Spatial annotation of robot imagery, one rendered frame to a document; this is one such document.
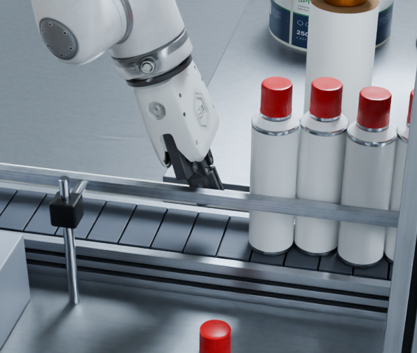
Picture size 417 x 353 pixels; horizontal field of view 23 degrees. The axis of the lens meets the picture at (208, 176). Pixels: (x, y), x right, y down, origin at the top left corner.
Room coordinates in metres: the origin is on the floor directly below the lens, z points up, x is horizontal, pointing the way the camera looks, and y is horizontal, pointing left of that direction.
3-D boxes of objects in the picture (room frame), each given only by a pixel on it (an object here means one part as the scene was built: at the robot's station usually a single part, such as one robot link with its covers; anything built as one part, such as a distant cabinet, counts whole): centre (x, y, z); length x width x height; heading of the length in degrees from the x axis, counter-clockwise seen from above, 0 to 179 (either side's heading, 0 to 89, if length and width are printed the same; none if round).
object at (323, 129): (0.95, -0.12, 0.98); 0.05 x 0.05 x 0.20
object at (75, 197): (0.93, 0.15, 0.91); 0.07 x 0.03 x 0.17; 168
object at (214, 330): (0.82, -0.01, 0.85); 0.03 x 0.03 x 0.03
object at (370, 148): (0.93, -0.17, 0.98); 0.05 x 0.05 x 0.20
